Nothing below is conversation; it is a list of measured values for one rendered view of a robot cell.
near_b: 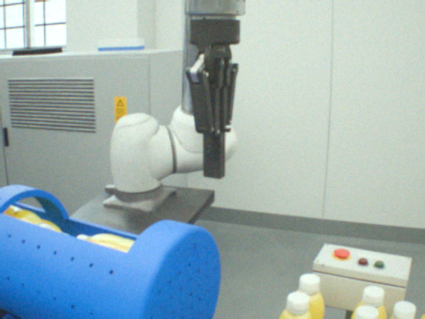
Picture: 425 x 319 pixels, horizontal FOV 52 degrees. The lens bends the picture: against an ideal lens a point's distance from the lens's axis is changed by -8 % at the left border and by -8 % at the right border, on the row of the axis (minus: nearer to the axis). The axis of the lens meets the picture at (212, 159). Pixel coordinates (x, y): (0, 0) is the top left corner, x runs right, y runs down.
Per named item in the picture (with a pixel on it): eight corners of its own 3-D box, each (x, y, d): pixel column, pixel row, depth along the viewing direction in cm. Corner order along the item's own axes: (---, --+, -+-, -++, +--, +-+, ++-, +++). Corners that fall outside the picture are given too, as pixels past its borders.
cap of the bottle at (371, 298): (387, 300, 79) (388, 292, 79) (373, 307, 77) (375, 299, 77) (371, 292, 83) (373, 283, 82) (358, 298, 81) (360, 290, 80)
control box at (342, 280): (320, 281, 104) (325, 241, 101) (404, 296, 95) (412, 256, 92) (308, 302, 95) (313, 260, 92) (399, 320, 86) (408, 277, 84)
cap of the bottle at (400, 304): (414, 311, 75) (416, 303, 75) (413, 323, 72) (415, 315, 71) (393, 308, 77) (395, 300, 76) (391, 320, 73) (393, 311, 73)
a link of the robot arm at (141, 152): (110, 178, 152) (103, 113, 144) (163, 170, 157) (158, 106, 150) (117, 197, 137) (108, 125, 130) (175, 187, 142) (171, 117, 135)
